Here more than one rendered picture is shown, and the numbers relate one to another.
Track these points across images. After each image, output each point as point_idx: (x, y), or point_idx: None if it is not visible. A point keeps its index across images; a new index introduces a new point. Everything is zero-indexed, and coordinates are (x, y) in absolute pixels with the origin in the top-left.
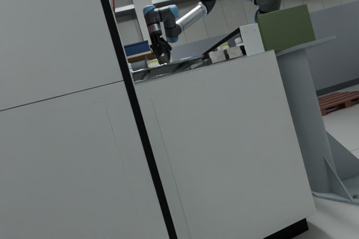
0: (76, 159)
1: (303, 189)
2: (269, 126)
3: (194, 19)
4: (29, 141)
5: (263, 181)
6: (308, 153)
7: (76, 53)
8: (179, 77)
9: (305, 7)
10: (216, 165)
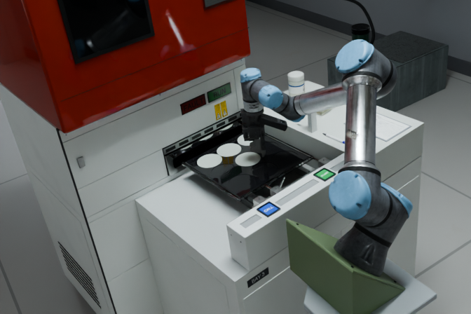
0: (76, 235)
1: None
2: None
3: (331, 105)
4: (62, 210)
5: None
6: None
7: (67, 189)
8: (160, 223)
9: (350, 275)
10: (183, 302)
